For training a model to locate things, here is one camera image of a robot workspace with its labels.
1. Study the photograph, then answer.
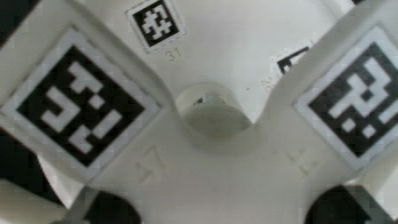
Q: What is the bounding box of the white round table top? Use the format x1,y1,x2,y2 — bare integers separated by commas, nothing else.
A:
34,0,398,208

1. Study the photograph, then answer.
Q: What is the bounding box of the white cross-shaped table base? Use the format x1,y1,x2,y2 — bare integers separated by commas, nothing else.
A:
0,0,398,224

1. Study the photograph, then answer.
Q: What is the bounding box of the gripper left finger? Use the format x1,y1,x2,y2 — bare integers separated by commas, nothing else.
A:
55,187,142,224

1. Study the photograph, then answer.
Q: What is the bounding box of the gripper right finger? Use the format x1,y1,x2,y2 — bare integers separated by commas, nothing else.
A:
304,185,398,224

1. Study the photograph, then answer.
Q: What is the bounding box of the white cylindrical table leg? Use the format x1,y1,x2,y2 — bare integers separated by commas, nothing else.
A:
176,82,252,139

